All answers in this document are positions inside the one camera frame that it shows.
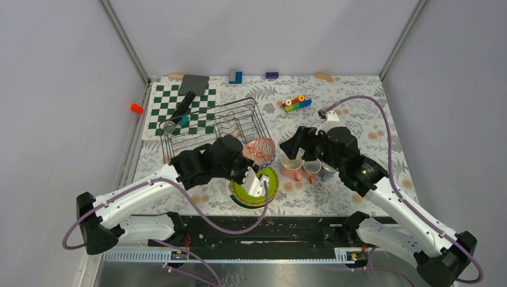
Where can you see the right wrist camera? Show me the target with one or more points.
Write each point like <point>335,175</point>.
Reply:
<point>331,120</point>

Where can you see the wooden block right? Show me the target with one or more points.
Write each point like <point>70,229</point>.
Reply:
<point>323,76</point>

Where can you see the grey studded baseplate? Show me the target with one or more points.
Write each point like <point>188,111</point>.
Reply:
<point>196,84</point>

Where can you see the teal small block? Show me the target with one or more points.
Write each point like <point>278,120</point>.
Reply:
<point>184,121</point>

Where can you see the blue white patterned bowl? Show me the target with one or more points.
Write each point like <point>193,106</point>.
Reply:
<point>261,150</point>

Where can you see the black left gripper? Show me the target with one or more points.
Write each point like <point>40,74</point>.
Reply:
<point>246,163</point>

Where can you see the wooden block left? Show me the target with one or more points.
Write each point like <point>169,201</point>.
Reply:
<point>173,76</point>

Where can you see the pink dotted mug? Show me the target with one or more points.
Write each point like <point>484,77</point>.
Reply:
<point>311,169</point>

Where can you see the white plate teal rim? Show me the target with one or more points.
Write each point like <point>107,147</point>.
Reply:
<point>233,200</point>

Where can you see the purple toy brick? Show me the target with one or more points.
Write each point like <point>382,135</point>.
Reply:
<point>271,75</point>

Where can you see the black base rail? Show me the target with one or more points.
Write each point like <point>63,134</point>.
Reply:
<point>276,237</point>

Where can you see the wooden block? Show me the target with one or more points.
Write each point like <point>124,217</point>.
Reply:
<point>173,76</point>
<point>323,76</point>

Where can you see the black wire dish rack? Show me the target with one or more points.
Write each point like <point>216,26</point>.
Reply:
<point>240,118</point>

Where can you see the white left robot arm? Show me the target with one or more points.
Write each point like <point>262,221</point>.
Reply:
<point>104,221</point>

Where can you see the grey round chess piece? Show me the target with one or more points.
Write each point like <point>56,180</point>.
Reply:
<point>169,127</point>

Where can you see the lime green plastic plate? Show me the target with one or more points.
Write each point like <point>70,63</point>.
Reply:
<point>251,192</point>

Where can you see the grey and blue brick stack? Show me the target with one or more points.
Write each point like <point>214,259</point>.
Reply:
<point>235,77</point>

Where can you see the red small block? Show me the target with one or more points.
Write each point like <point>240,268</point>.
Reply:
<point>136,108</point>

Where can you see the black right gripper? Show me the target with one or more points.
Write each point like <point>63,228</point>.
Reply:
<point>305,137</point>

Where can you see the green woven rim plate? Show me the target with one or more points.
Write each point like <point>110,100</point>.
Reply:
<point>273,183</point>

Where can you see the grey blue cup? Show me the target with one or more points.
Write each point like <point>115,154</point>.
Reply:
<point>326,172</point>

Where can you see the colourful toy brick car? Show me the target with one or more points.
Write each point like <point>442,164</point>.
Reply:
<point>298,102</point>

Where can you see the green white checkered board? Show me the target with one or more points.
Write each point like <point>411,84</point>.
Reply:
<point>163,102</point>

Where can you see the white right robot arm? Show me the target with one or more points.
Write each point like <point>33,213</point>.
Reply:
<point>438,253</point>

